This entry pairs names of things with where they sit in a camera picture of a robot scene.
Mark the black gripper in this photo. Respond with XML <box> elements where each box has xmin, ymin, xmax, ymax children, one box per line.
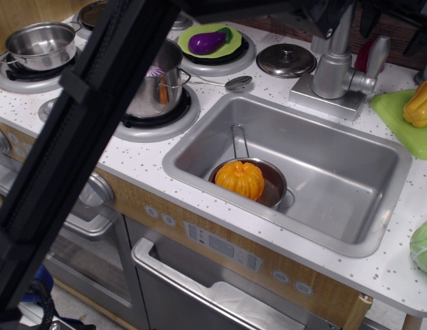
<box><xmin>360</xmin><ymin>0</ymin><xmax>427</xmax><ymax>56</ymax></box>

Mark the silver faucet lever handle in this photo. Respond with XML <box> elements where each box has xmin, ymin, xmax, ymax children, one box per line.
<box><xmin>366</xmin><ymin>35</ymin><xmax>391</xmax><ymax>79</ymax></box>

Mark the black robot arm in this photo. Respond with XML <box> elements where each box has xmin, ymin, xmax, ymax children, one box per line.
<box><xmin>0</xmin><ymin>1</ymin><xmax>427</xmax><ymax>318</ymax></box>

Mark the silver toy faucet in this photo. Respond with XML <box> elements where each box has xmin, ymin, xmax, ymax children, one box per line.
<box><xmin>289</xmin><ymin>1</ymin><xmax>377</xmax><ymax>121</ymax></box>

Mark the yellow toy bell pepper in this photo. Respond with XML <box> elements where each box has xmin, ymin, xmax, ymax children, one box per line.
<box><xmin>403</xmin><ymin>80</ymin><xmax>427</xmax><ymax>128</ymax></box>

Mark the steel pot lid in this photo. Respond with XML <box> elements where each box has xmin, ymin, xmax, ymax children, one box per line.
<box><xmin>256</xmin><ymin>43</ymin><xmax>317</xmax><ymax>78</ymax></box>

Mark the green cutting board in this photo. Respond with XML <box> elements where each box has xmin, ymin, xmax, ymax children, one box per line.
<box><xmin>371</xmin><ymin>89</ymin><xmax>427</xmax><ymax>160</ymax></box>

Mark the green round plate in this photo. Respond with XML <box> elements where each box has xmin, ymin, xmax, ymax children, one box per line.
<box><xmin>177</xmin><ymin>23</ymin><xmax>243</xmax><ymax>59</ymax></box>

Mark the steel spoon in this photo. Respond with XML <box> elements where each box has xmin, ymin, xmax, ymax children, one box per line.
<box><xmin>188</xmin><ymin>76</ymin><xmax>252</xmax><ymax>91</ymax></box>

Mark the silver toy sink basin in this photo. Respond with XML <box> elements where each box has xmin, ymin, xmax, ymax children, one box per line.
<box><xmin>163</xmin><ymin>93</ymin><xmax>412</xmax><ymax>258</ymax></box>

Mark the rear right stove burner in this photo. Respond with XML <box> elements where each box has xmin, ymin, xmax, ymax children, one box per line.
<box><xmin>181</xmin><ymin>34</ymin><xmax>256</xmax><ymax>77</ymax></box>

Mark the stove burner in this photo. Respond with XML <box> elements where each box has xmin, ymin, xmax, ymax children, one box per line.
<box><xmin>63</xmin><ymin>10</ymin><xmax>94</xmax><ymax>41</ymax></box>
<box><xmin>114</xmin><ymin>87</ymin><xmax>200</xmax><ymax>143</ymax></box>
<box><xmin>181</xmin><ymin>34</ymin><xmax>256</xmax><ymax>77</ymax></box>
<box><xmin>0</xmin><ymin>47</ymin><xmax>82</xmax><ymax>94</ymax></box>

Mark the purple toy eggplant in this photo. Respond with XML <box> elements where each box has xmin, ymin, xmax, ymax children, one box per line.
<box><xmin>188</xmin><ymin>27</ymin><xmax>233</xmax><ymax>56</ymax></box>

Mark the small steel saucepan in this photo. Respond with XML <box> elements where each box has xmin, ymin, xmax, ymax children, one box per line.
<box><xmin>208</xmin><ymin>124</ymin><xmax>287</xmax><ymax>209</ymax></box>

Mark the orange toy pumpkin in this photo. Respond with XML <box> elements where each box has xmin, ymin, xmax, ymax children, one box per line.
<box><xmin>214</xmin><ymin>161</ymin><xmax>265</xmax><ymax>201</ymax></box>

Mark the silver rear countertop knob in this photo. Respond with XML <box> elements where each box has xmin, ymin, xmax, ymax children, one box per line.
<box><xmin>171</xmin><ymin>14</ymin><xmax>193</xmax><ymax>31</ymax></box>

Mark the silver countertop knob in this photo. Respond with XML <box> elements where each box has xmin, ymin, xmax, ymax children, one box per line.
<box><xmin>171</xmin><ymin>14</ymin><xmax>193</xmax><ymax>31</ymax></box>
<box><xmin>38</xmin><ymin>98</ymin><xmax>58</xmax><ymax>122</ymax></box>

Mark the green toy cabbage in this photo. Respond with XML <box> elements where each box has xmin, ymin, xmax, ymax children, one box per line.
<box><xmin>410</xmin><ymin>221</ymin><xmax>427</xmax><ymax>274</ymax></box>

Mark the purple toy onion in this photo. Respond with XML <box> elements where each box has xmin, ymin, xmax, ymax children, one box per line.
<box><xmin>145</xmin><ymin>65</ymin><xmax>165</xmax><ymax>78</ymax></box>

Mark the tall steel stock pot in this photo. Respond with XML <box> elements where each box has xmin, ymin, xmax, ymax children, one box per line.
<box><xmin>126</xmin><ymin>39</ymin><xmax>188</xmax><ymax>118</ymax></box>

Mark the front centre stove burner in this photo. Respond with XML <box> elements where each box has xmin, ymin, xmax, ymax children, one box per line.
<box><xmin>114</xmin><ymin>87</ymin><xmax>200</xmax><ymax>143</ymax></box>

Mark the dishwasher control panel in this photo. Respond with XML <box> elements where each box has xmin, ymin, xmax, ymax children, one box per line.
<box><xmin>183</xmin><ymin>221</ymin><xmax>263</xmax><ymax>273</ymax></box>

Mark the steel pan rear burner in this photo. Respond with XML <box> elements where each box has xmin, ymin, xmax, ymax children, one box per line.
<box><xmin>78</xmin><ymin>1</ymin><xmax>108</xmax><ymax>30</ymax></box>

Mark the rear left stove burner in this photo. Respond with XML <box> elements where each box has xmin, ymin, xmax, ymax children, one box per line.
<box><xmin>63</xmin><ymin>10</ymin><xmax>94</xmax><ymax>41</ymax></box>

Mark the toy dishwasher door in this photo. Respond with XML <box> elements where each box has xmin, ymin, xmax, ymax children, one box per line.
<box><xmin>126</xmin><ymin>219</ymin><xmax>338</xmax><ymax>329</ymax></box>

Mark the silver oven knob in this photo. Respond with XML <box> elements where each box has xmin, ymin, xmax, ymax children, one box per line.
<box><xmin>79</xmin><ymin>172</ymin><xmax>115</xmax><ymax>208</ymax></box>

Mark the toy oven door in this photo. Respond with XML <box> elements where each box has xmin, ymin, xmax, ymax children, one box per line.
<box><xmin>0</xmin><ymin>151</ymin><xmax>151</xmax><ymax>330</ymax></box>

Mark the blue object on floor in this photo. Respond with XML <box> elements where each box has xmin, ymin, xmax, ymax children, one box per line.
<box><xmin>21</xmin><ymin>265</ymin><xmax>54</xmax><ymax>305</ymax></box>

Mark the steel two-handled pot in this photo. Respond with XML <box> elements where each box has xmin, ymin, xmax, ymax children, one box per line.
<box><xmin>0</xmin><ymin>22</ymin><xmax>82</xmax><ymax>72</ymax></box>

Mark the black braided cable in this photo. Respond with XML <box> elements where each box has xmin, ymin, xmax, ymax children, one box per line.
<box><xmin>25</xmin><ymin>278</ymin><xmax>56</xmax><ymax>330</ymax></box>

